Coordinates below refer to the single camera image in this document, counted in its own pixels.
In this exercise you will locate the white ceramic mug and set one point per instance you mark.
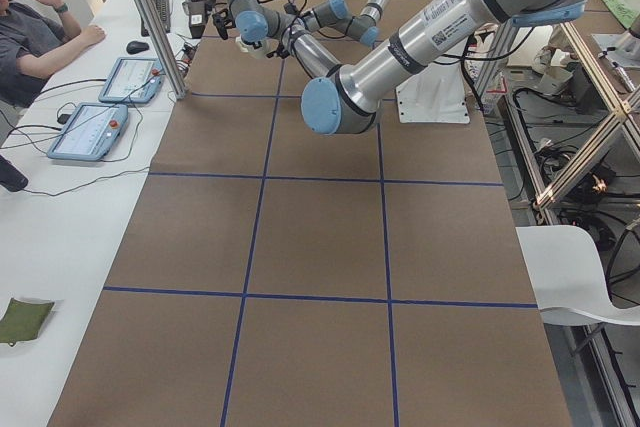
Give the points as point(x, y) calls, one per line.
point(257, 50)

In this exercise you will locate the upper teach pendant tablet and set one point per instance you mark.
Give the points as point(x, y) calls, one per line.
point(132, 79)

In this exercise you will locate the teach pendant tablet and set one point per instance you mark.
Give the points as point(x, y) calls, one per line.
point(132, 79)
point(90, 132)

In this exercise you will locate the black computer mouse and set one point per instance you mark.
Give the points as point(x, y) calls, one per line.
point(136, 47)

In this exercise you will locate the lower teach pendant tablet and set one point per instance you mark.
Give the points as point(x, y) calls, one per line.
point(90, 132)

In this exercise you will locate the black keyboard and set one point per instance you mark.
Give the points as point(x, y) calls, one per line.
point(163, 9)

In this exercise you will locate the person in grey shirt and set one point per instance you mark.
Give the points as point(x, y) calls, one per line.
point(34, 47)

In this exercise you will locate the green bean bag pouch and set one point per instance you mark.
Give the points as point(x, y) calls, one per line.
point(23, 320)

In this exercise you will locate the white central pedestal column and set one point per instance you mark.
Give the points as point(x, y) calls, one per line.
point(437, 93)

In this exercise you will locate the aluminium frame post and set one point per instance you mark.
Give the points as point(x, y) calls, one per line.
point(162, 46)

